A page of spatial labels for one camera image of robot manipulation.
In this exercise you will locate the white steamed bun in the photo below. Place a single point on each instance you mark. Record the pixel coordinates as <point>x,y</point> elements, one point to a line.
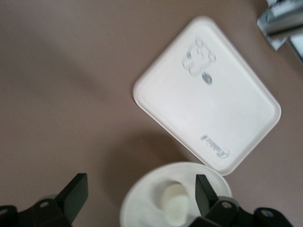
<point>172,203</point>

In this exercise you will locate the grey metal camera bracket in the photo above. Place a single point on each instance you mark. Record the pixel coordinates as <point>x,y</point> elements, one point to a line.
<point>274,26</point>

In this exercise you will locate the brown table mat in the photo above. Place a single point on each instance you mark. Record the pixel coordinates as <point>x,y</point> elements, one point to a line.
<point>59,94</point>

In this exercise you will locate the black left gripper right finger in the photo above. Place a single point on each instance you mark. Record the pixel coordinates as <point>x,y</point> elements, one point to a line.
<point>206,196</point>

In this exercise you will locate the round cream plate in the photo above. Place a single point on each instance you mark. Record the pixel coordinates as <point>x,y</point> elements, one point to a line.
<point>142,208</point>

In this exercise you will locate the cream rabbit print tray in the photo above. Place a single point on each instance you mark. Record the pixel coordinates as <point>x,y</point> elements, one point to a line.
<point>189,113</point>

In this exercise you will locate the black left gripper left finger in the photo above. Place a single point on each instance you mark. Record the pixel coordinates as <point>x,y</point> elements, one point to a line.
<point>71,196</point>

